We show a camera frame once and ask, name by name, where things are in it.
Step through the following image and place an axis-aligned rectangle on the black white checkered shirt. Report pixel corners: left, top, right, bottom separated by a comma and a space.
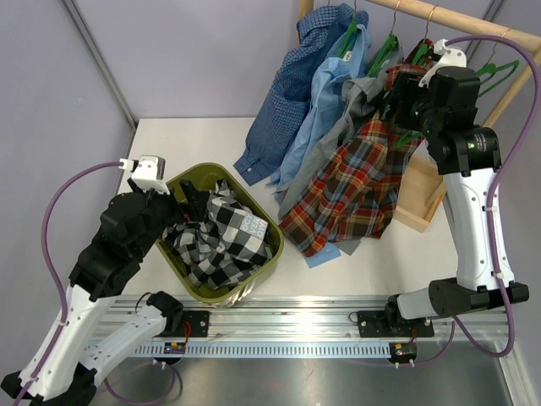
164, 178, 272, 290

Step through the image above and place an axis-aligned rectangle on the white slotted cable duct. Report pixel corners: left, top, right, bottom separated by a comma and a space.
132, 342, 391, 359

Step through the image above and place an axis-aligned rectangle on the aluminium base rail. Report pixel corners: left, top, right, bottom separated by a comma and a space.
91, 295, 507, 342

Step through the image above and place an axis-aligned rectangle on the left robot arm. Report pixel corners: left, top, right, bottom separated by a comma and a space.
1, 180, 189, 405

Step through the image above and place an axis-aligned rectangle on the green hanger of grey shirt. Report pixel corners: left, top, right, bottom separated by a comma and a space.
367, 0, 401, 77

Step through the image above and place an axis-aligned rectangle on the green hanger of blue shirt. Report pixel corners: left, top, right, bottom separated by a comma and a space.
337, 0, 360, 59

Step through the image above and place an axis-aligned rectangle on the green hanger with metal hook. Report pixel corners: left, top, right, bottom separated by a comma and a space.
476, 45, 520, 98

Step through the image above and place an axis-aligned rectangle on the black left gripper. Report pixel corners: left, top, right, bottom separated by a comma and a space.
130, 175, 210, 258

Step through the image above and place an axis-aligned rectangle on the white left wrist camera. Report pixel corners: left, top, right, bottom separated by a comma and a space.
119, 155, 170, 195

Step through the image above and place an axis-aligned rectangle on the green hanger of plaid shirt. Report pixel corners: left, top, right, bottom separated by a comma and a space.
411, 4, 439, 66

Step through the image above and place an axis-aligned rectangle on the olive green plastic basket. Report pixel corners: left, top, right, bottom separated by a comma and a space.
156, 162, 284, 308

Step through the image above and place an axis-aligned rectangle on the wooden clothes rack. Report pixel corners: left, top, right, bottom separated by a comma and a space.
298, 0, 541, 234

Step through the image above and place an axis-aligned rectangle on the dark blue checkered shirt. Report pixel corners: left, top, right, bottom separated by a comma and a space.
234, 3, 369, 185

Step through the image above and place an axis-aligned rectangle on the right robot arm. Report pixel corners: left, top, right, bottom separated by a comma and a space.
357, 66, 530, 337

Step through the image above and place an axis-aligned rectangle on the light blue shirt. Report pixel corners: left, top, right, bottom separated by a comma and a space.
265, 23, 373, 270

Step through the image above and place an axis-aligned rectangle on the grey shirt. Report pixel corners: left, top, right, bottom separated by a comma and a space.
274, 50, 405, 257

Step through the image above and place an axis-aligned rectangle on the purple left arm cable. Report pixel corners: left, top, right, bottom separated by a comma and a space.
12, 161, 183, 406

